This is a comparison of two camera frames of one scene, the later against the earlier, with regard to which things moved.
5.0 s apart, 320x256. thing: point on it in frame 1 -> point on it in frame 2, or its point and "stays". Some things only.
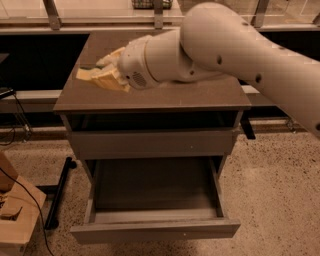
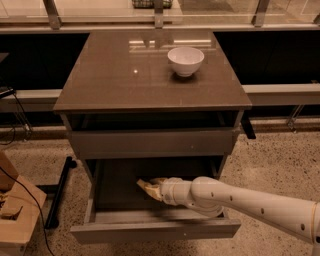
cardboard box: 17,211 stays
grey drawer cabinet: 154,155 stays
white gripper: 133,65 -> 168,190
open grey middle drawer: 156,199 stays
